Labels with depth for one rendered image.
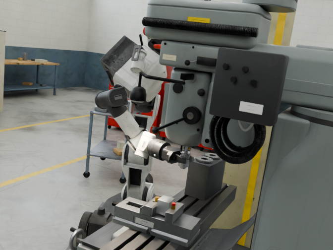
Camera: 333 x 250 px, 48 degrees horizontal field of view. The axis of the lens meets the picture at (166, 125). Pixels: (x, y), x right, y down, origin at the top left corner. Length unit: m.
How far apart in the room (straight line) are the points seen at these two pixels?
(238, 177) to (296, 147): 2.13
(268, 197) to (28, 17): 10.29
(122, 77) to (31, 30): 9.44
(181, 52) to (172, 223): 0.67
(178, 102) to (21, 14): 9.73
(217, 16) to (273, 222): 0.76
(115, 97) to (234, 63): 0.92
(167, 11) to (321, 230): 0.96
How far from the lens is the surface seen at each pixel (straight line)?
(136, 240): 1.53
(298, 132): 1.34
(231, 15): 1.42
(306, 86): 1.37
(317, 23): 10.58
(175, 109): 1.53
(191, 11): 1.47
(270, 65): 1.13
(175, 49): 1.50
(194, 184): 1.98
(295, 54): 1.39
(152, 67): 2.00
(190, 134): 1.52
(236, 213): 3.55
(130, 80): 1.98
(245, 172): 3.41
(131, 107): 2.34
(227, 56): 1.16
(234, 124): 1.43
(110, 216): 2.53
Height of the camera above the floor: 1.71
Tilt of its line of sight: 12 degrees down
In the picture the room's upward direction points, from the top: 7 degrees clockwise
